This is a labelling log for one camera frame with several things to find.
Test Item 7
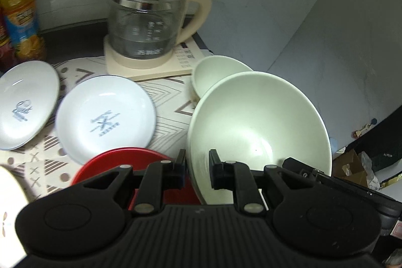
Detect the white sweet print plate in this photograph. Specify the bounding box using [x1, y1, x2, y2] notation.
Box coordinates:
[1, 61, 60, 150]

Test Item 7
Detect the orange juice bottle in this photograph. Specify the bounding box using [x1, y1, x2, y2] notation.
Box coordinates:
[1, 0, 46, 62]

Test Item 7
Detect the large pale green bowl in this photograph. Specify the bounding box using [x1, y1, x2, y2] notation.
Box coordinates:
[187, 71, 332, 205]

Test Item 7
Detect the red snack packet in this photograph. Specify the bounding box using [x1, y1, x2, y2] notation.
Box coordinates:
[0, 8, 18, 72]

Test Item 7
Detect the cream kettle base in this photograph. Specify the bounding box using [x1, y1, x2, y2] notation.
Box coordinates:
[104, 35, 213, 82]

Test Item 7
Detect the small pale green bowl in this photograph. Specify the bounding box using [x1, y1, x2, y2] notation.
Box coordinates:
[190, 55, 253, 103]

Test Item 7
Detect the white bakery print plate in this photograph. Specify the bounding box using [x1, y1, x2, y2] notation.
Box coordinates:
[55, 75, 157, 165]

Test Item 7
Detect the red plate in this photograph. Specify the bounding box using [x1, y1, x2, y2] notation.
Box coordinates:
[71, 147, 201, 205]

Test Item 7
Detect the cardboard box on floor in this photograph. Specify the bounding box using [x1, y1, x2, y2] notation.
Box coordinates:
[332, 150, 368, 188]

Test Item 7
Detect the glass kettle cream handle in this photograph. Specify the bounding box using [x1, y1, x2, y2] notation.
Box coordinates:
[108, 0, 212, 60]

